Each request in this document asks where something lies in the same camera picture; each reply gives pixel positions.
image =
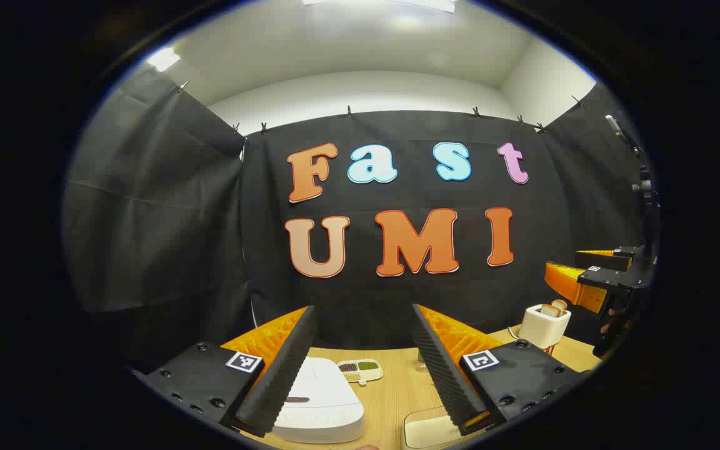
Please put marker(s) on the clear plastic water bottle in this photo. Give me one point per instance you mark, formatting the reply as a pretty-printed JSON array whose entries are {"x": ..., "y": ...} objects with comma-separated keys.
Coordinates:
[{"x": 422, "y": 362}]

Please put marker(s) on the black camera stand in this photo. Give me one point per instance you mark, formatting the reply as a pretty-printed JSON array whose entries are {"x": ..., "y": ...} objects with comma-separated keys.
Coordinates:
[{"x": 646, "y": 187}]

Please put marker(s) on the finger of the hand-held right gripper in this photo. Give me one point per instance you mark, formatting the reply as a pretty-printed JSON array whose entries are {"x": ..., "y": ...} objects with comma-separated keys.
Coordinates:
[
  {"x": 569, "y": 284},
  {"x": 604, "y": 258}
]

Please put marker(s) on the toast bread slice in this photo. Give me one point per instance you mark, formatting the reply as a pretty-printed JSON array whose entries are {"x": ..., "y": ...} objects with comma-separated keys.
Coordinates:
[
  {"x": 560, "y": 305},
  {"x": 549, "y": 310}
]

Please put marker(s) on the white divided grain dish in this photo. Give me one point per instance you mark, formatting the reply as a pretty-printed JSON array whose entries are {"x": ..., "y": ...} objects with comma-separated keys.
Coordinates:
[{"x": 360, "y": 370}]

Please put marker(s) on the white rice cooker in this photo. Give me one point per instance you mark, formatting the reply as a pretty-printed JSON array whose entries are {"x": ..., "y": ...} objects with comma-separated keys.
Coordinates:
[{"x": 325, "y": 400}]

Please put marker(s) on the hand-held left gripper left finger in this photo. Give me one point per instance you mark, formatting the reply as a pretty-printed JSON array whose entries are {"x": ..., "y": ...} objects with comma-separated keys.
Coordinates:
[{"x": 275, "y": 375}]

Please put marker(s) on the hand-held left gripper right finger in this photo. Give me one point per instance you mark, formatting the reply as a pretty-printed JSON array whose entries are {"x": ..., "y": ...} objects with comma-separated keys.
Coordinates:
[{"x": 444, "y": 369}]

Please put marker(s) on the ceiling light panel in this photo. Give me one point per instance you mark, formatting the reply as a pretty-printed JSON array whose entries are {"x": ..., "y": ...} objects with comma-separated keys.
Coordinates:
[
  {"x": 379, "y": 4},
  {"x": 163, "y": 59}
]

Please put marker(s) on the white toaster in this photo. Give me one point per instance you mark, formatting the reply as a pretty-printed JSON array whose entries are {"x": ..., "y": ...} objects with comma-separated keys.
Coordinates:
[{"x": 541, "y": 328}]

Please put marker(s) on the black backdrop cloth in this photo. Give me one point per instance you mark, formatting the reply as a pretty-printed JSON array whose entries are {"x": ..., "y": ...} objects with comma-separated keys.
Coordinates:
[{"x": 397, "y": 281}]

